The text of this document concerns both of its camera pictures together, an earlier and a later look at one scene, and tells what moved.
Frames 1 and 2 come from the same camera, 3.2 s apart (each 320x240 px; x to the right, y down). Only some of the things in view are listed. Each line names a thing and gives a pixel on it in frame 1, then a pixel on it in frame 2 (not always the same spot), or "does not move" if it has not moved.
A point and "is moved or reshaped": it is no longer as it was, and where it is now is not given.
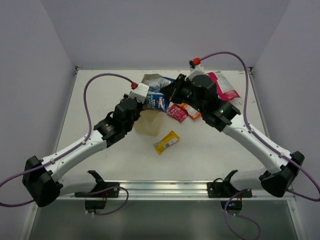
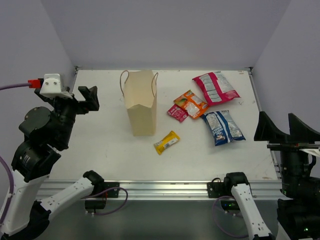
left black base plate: x=113 y=192 does not move
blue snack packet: x=155 y=98 is moved or reshaped
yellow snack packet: x=171 y=138 does not move
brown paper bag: x=150 y=121 is moved or reshaped
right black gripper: x=173 y=90 → x=301 y=136
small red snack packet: x=177 y=112 does not move
